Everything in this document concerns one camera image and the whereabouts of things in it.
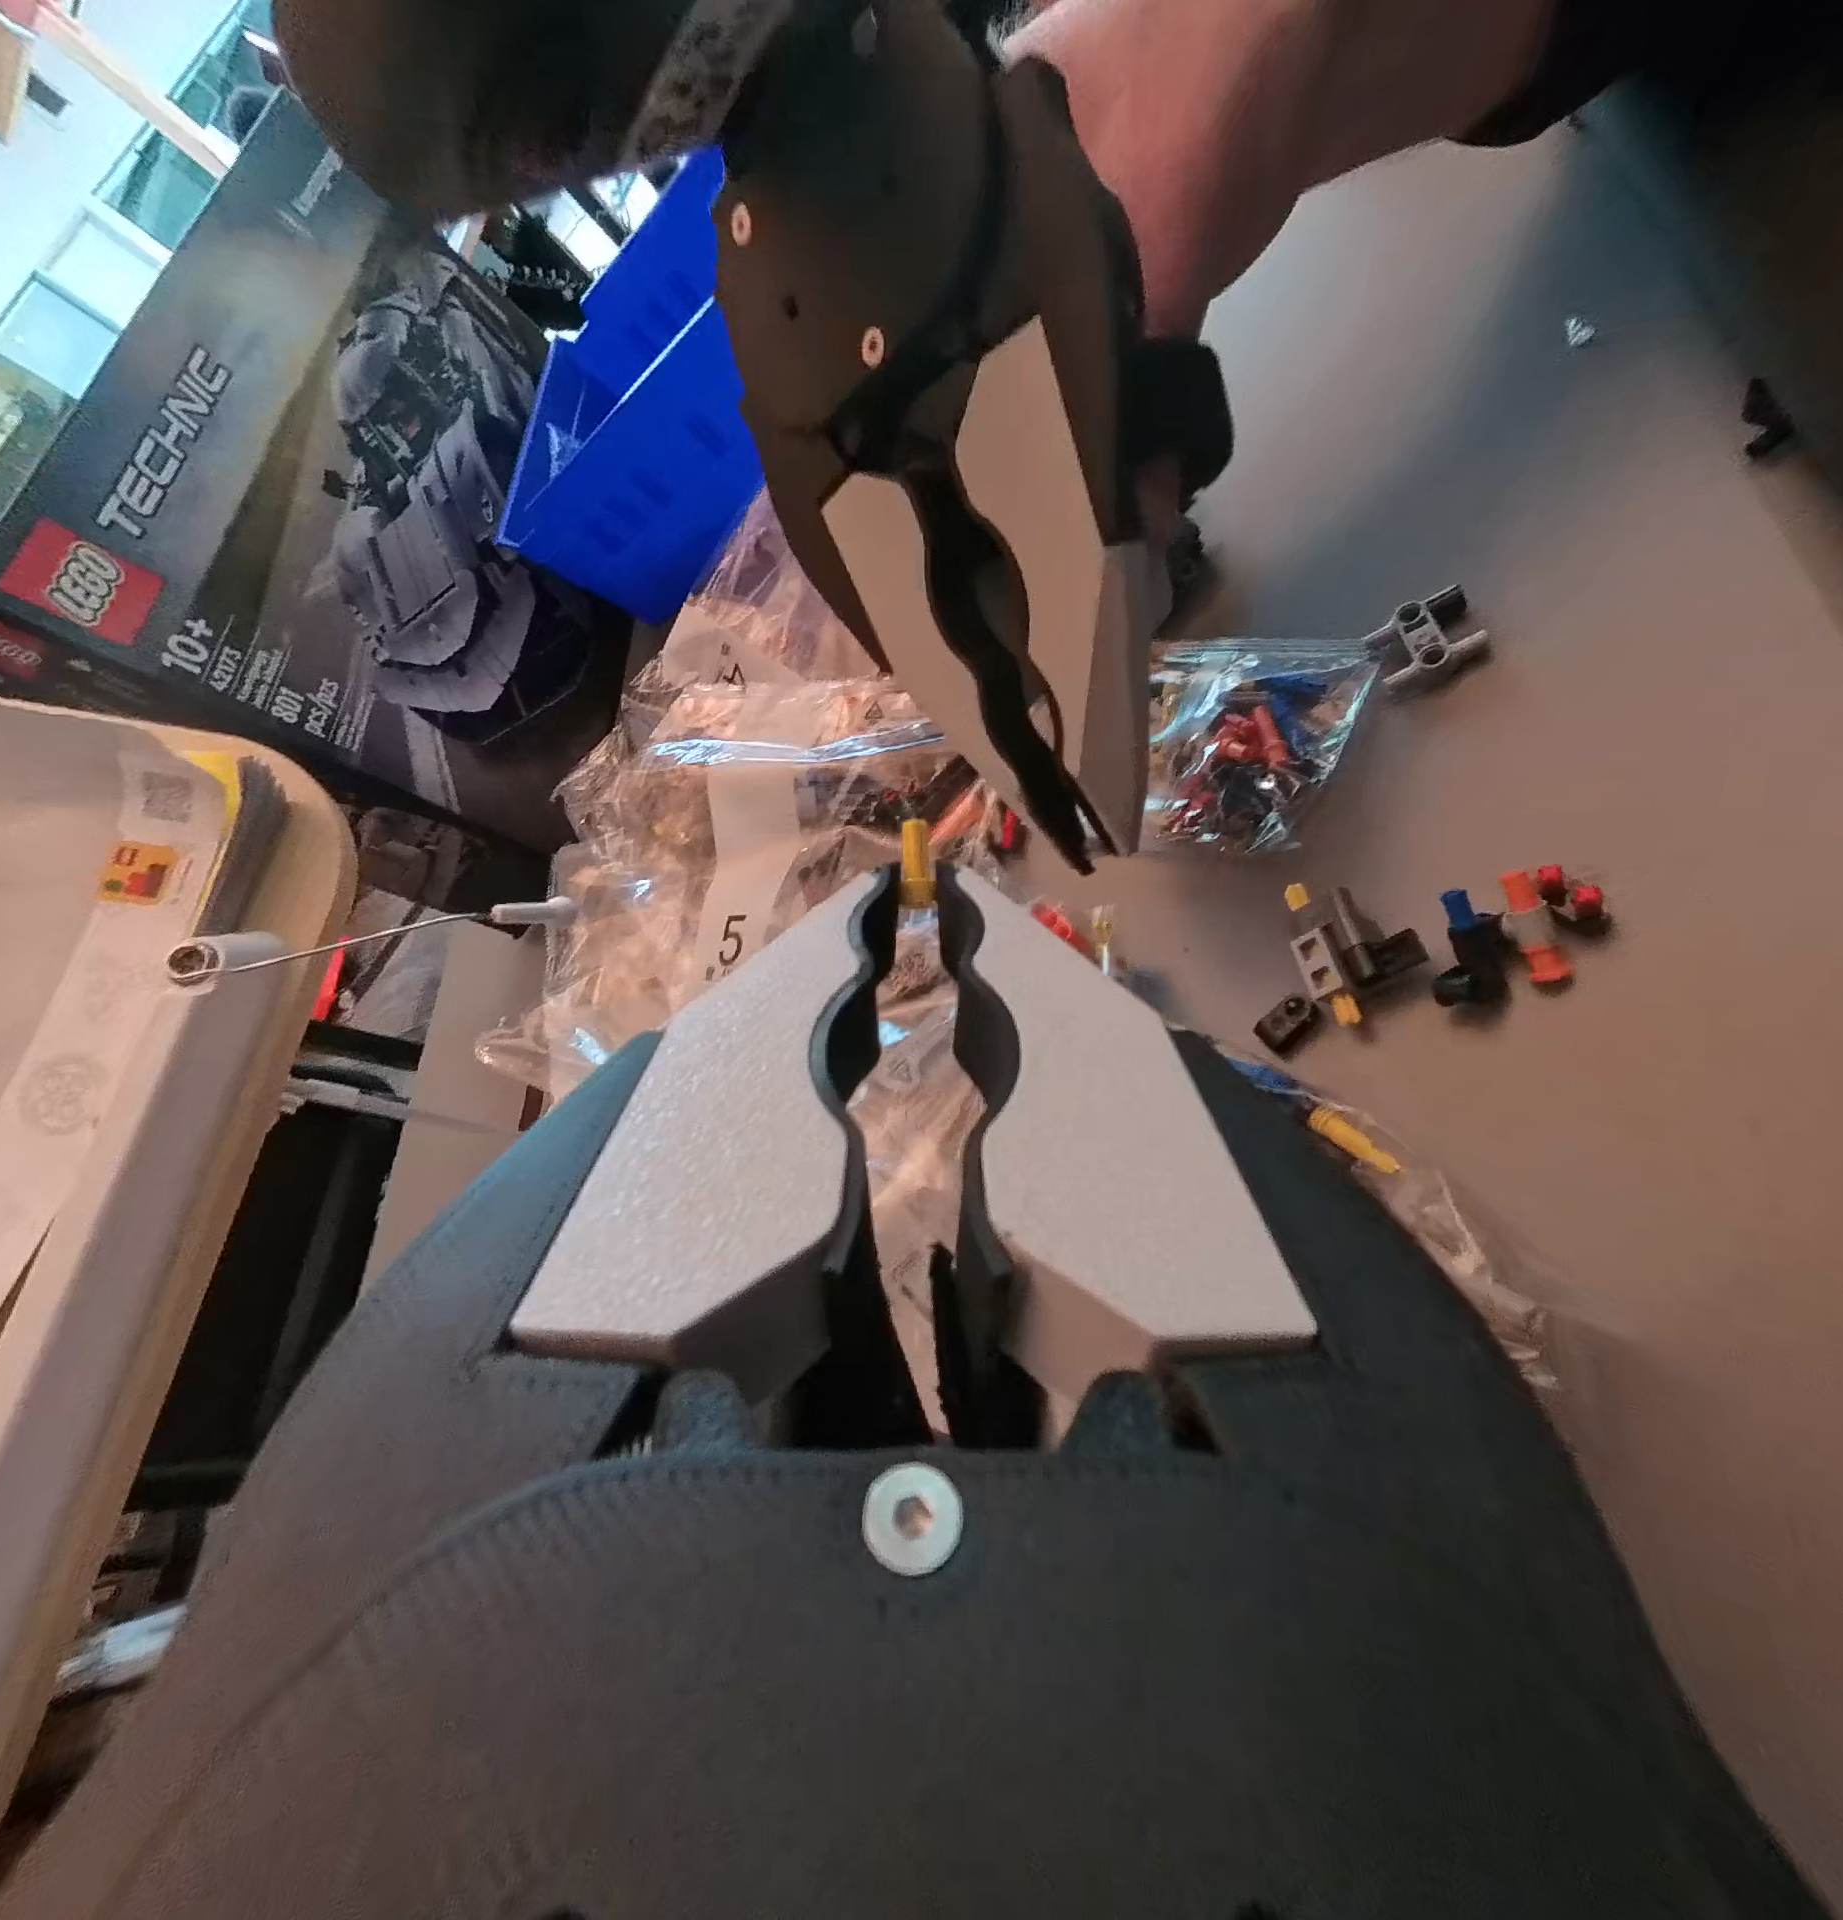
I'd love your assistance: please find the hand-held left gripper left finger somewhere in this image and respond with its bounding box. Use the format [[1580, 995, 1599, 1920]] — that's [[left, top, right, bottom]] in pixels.
[[505, 873, 918, 1454]]

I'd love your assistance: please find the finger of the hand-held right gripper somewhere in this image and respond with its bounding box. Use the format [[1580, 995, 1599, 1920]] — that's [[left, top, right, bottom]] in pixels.
[[955, 317, 1156, 860], [819, 466, 1092, 878]]

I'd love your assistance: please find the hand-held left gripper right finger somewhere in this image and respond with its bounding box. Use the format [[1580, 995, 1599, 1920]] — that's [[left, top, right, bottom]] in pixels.
[[918, 867, 1324, 1454]]

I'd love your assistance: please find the pile of clear parts bags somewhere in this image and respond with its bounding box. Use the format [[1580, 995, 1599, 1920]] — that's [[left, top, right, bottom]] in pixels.
[[473, 497, 1046, 1203]]

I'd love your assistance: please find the small clear bag of pins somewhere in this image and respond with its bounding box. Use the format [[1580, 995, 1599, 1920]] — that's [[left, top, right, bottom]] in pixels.
[[1143, 632, 1381, 860]]

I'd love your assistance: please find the orange lego pin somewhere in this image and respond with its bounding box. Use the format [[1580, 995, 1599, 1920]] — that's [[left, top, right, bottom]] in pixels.
[[1494, 862, 1577, 995]]

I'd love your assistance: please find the person's right forearm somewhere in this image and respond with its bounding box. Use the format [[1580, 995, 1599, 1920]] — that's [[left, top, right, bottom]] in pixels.
[[1438, 0, 1843, 152]]

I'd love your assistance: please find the dark lego set box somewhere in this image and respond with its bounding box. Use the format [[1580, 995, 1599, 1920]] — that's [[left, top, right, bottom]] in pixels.
[[0, 92, 642, 848]]

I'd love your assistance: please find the person's right hand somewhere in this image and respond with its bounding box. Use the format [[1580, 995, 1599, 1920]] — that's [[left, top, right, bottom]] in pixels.
[[1002, 0, 1557, 350]]

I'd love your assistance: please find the clear bag of mixed pieces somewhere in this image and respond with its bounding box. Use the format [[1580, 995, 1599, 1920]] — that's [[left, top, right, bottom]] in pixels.
[[1011, 893, 1557, 1389]]

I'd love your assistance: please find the blue plastic bin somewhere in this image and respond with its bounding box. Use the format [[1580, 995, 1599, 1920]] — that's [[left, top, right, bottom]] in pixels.
[[494, 146, 767, 627]]

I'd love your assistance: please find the grey block with yellow pins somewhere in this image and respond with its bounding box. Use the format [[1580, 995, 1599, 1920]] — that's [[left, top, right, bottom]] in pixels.
[[1280, 878, 1434, 1033]]

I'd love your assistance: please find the dark grey beam with pins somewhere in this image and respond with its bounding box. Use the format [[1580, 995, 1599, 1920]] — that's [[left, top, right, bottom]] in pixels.
[[1362, 581, 1497, 701]]

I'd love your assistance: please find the yellow-edged booklet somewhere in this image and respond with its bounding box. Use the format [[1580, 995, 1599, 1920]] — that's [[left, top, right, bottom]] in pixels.
[[187, 749, 297, 937]]

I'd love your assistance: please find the wire page holder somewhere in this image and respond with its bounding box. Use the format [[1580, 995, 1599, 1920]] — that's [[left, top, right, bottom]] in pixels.
[[163, 894, 580, 990]]

